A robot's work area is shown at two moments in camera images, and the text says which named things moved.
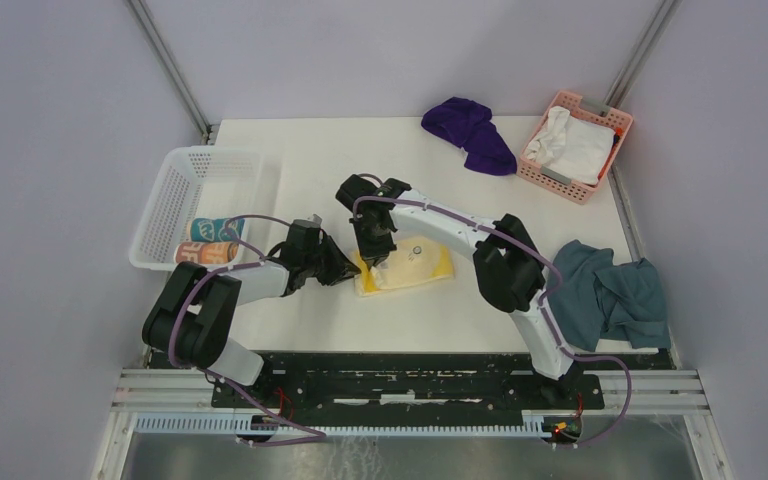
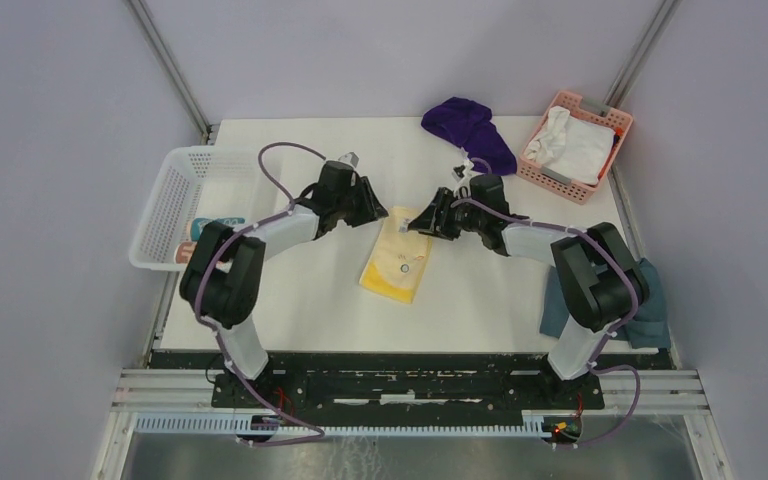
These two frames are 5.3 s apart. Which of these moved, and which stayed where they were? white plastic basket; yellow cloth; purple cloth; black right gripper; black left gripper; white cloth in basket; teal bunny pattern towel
Moved: black left gripper; yellow cloth; black right gripper
Stayed: white cloth in basket; purple cloth; teal bunny pattern towel; white plastic basket
